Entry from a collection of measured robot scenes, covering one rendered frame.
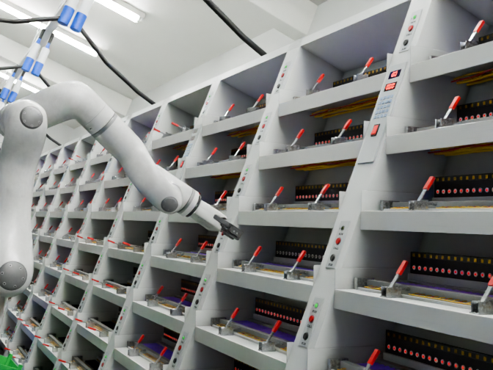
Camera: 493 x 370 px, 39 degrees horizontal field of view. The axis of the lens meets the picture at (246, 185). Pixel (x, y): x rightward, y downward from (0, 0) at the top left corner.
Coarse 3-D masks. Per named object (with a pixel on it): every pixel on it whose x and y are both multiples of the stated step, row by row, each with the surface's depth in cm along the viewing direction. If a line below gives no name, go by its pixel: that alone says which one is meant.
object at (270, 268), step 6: (258, 264) 217; (264, 264) 214; (270, 264) 213; (264, 270) 210; (270, 270) 210; (276, 270) 206; (282, 270) 203; (288, 270) 200; (300, 270) 194; (306, 270) 191; (300, 276) 194; (306, 276) 191; (312, 276) 187
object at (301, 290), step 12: (228, 264) 229; (240, 264) 229; (300, 264) 217; (312, 264) 210; (228, 276) 219; (240, 276) 211; (252, 276) 204; (264, 276) 197; (276, 276) 198; (252, 288) 203; (264, 288) 196; (276, 288) 190; (288, 288) 184; (300, 288) 178; (312, 288) 173; (300, 300) 178
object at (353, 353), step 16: (400, 336) 161; (320, 352) 162; (336, 352) 164; (352, 352) 166; (368, 352) 168; (384, 352) 165; (400, 352) 161; (416, 352) 156; (432, 352) 151; (448, 352) 147; (464, 352) 142; (480, 352) 139; (320, 368) 162; (336, 368) 161; (352, 368) 157; (368, 368) 146; (384, 368) 158; (400, 368) 156; (416, 368) 155; (432, 368) 150; (448, 368) 147; (464, 368) 142; (480, 368) 139
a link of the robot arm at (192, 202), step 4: (192, 192) 202; (196, 192) 203; (192, 196) 201; (196, 196) 202; (192, 200) 201; (196, 200) 201; (188, 204) 200; (192, 204) 201; (196, 204) 202; (184, 208) 201; (188, 208) 201; (192, 208) 201; (180, 212) 202; (184, 212) 202; (188, 212) 201; (184, 216) 203
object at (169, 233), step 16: (224, 96) 308; (240, 96) 311; (208, 112) 304; (224, 112) 307; (240, 112) 311; (208, 144) 304; (224, 144) 307; (240, 144) 310; (208, 176) 303; (208, 192) 303; (176, 224) 296; (192, 224) 299; (160, 240) 292; (176, 240) 296; (192, 240) 299; (144, 256) 297; (144, 272) 289; (160, 272) 292; (176, 272) 295; (144, 288) 289; (176, 288) 295; (128, 304) 289; (128, 320) 285; (144, 320) 288; (112, 336) 290; (160, 336) 291; (112, 352) 282; (112, 368) 282
